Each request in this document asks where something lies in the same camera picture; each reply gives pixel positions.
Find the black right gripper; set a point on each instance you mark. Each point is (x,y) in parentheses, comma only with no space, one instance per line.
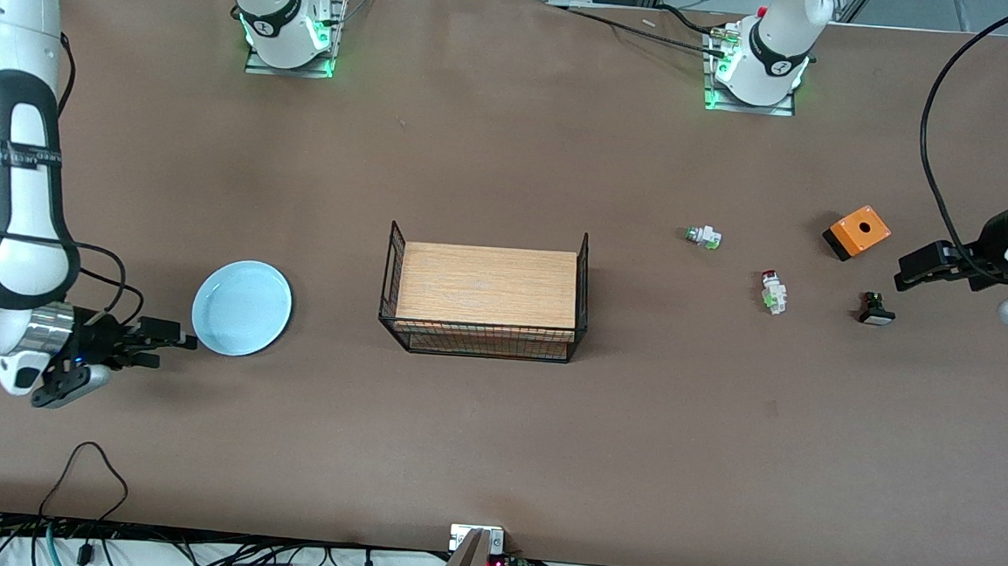
(94,342)

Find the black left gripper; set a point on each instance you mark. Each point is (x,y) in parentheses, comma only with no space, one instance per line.
(989,249)

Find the light blue plate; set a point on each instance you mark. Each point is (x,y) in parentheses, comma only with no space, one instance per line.
(240,306)

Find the red push button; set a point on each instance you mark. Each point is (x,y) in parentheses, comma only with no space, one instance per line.
(773,292)

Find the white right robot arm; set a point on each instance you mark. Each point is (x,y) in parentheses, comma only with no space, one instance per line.
(19,201)

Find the orange button box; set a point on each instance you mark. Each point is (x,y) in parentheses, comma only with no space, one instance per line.
(862,228)

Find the green push button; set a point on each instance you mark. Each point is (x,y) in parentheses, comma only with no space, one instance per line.
(704,237)

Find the wooden shelf board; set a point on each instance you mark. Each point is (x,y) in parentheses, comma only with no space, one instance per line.
(486,286)

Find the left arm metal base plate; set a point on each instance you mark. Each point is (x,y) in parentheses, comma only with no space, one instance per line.
(747,107)

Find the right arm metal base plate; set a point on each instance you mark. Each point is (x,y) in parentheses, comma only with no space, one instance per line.
(259,62)

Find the white metal bracket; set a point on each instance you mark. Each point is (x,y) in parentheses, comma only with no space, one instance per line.
(495,541)

